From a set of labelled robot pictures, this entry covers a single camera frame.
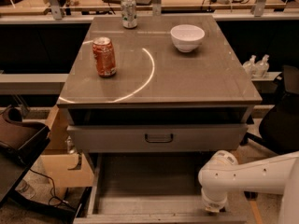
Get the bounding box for black tray stand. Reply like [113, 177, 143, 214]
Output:
[0, 105, 92, 224]

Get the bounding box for orange soda can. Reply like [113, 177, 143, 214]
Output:
[93, 36, 116, 77]

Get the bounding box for green silver soda can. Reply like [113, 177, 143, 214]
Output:
[121, 0, 137, 29]

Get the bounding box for black floor cable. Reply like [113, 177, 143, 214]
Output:
[29, 167, 76, 211]

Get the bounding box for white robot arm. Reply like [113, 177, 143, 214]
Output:
[198, 150, 299, 224]

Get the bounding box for cardboard box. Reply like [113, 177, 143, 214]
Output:
[41, 105, 94, 198]

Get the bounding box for grey drawer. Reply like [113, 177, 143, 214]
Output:
[74, 153, 246, 224]
[67, 124, 248, 153]

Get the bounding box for grey drawer cabinet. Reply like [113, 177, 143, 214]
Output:
[56, 14, 263, 161]

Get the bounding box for black office chair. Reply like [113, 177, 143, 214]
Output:
[242, 64, 299, 200]

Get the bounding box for white ceramic bowl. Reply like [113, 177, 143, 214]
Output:
[170, 24, 205, 52]

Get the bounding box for left clear pump bottle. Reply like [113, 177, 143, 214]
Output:
[243, 55, 256, 77]

